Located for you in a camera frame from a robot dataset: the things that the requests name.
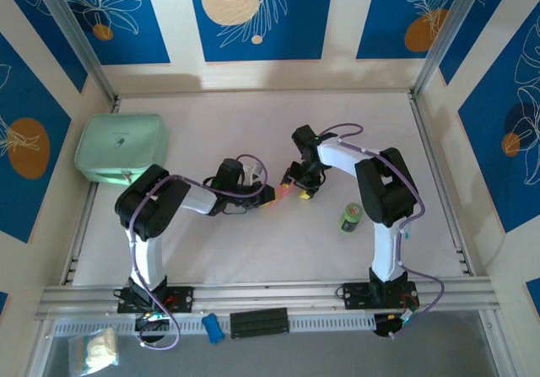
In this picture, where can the pink paper sheet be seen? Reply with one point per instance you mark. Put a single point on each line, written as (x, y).
(283, 195)

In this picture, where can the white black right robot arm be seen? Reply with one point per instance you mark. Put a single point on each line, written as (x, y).
(386, 250)

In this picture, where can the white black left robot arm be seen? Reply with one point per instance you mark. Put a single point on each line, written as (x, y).
(145, 259)

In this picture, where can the green lidded bottle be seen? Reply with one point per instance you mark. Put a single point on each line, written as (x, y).
(351, 219)

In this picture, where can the mint green zip pouch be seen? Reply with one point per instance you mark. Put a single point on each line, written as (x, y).
(118, 141)

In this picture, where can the black ribbed block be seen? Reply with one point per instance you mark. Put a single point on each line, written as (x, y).
(259, 323)

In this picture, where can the small controller board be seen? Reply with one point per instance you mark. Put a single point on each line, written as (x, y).
(408, 314)
(154, 316)

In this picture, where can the white crumpled bag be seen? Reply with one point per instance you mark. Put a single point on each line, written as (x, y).
(99, 349)

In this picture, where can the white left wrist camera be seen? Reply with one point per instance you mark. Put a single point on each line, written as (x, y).
(252, 172)

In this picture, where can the aluminium rail frame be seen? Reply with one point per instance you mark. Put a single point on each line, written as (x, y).
(270, 297)

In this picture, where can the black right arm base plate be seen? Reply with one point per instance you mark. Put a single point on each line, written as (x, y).
(354, 294)

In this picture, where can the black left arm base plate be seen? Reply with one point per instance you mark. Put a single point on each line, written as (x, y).
(181, 299)

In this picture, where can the aluminium corner post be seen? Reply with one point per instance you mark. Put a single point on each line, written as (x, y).
(71, 27)
(451, 27)

